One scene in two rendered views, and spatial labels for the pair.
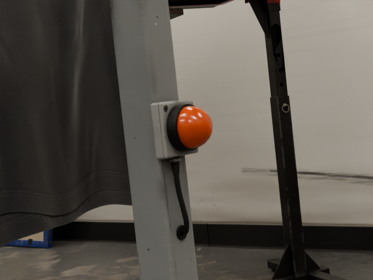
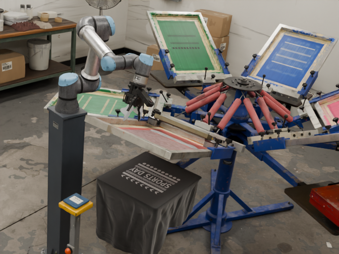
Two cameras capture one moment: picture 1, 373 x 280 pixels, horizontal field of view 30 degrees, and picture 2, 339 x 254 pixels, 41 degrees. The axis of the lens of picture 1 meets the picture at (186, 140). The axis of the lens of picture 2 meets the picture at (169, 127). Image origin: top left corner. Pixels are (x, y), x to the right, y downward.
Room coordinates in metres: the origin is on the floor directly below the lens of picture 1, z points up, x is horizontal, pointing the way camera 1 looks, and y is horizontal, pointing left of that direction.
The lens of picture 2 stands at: (0.92, -2.02, 2.41)
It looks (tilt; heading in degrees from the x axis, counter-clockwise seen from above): 25 degrees down; 85
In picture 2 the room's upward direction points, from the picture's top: 8 degrees clockwise
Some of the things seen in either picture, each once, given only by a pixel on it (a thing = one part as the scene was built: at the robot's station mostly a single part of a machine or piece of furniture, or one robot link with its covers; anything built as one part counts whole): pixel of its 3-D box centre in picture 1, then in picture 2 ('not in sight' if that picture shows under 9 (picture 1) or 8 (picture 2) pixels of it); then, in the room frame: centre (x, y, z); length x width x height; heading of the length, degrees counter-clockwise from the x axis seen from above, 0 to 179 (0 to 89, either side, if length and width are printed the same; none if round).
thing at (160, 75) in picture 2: not in sight; (194, 98); (1.42, 1.88, 0.91); 1.34 x 0.40 x 0.08; 114
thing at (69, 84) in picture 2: not in sight; (69, 84); (0.48, 0.68, 1.37); 0.13 x 0.12 x 0.14; 34
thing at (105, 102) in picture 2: not in sight; (123, 97); (0.79, 1.36, 1.05); 1.08 x 0.61 x 0.23; 174
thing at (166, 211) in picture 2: not in sight; (174, 219); (1.21, 0.25, 0.74); 0.46 x 0.04 x 0.42; 54
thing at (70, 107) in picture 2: not in sight; (67, 102); (0.47, 0.68, 1.25); 0.15 x 0.15 x 0.10
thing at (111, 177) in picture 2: not in sight; (150, 177); (1.04, 0.37, 0.95); 0.48 x 0.44 x 0.01; 54
